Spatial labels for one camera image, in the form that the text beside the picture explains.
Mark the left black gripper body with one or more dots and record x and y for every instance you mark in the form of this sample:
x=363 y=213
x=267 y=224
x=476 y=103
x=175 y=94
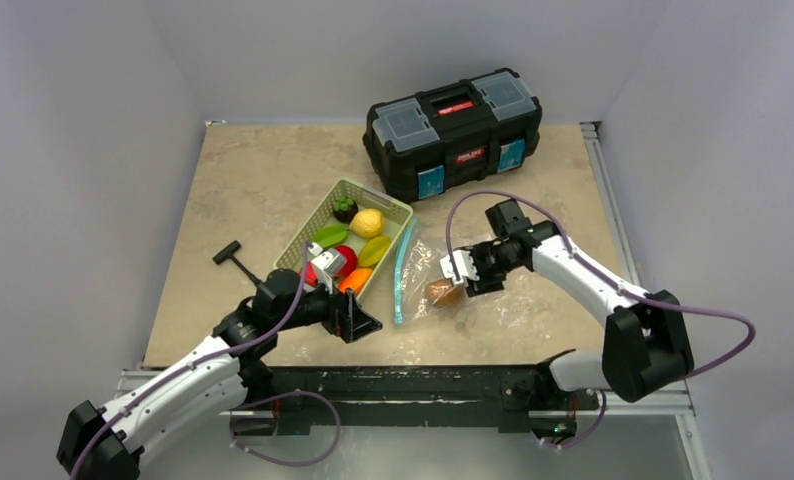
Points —
x=332 y=319

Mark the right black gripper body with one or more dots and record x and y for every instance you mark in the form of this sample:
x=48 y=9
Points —
x=481 y=286

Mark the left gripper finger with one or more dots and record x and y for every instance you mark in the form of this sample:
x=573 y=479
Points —
x=351 y=304
x=357 y=328

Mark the red yellow fake peach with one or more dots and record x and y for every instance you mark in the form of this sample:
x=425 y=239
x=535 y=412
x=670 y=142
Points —
x=355 y=281

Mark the brown fake potato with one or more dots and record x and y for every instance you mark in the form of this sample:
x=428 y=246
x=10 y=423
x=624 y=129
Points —
x=444 y=293

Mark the red fake apple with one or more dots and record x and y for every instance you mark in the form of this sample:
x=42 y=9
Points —
x=351 y=260

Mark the yellow fake fruit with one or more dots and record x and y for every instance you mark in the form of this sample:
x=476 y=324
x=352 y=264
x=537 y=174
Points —
x=373 y=251

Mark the clear zip bag blue seal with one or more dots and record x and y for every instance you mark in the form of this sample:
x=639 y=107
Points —
x=417 y=264

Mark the green fake fruit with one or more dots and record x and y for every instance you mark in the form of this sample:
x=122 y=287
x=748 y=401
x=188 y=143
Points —
x=330 y=236

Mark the yellow fake lemon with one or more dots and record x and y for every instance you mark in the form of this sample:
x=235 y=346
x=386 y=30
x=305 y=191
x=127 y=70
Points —
x=368 y=223

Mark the red fake strawberry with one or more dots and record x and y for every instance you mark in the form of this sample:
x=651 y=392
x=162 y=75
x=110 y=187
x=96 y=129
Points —
x=309 y=275

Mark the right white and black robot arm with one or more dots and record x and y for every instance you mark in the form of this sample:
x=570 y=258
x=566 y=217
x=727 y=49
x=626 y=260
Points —
x=645 y=342

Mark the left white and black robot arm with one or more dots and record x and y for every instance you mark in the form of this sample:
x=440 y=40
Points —
x=223 y=371

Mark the dark purple fake mangosteen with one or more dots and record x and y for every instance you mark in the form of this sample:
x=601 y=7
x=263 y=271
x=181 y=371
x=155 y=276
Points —
x=344 y=209

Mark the light green perforated plastic basket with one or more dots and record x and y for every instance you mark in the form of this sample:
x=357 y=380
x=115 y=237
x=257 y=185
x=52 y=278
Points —
x=397 y=215

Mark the black toolbox with clear lids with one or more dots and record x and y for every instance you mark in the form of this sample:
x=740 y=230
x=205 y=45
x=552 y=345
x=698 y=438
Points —
x=425 y=144

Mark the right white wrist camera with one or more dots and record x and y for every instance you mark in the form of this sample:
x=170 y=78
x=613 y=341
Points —
x=459 y=267

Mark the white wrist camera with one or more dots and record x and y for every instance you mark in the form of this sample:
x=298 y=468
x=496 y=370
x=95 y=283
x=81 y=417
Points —
x=459 y=267
x=326 y=264

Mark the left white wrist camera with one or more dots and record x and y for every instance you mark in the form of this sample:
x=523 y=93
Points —
x=326 y=264

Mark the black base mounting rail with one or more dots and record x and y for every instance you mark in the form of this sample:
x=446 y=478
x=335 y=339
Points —
x=291 y=400

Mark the black T-handle tool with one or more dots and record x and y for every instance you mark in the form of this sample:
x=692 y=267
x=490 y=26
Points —
x=228 y=254

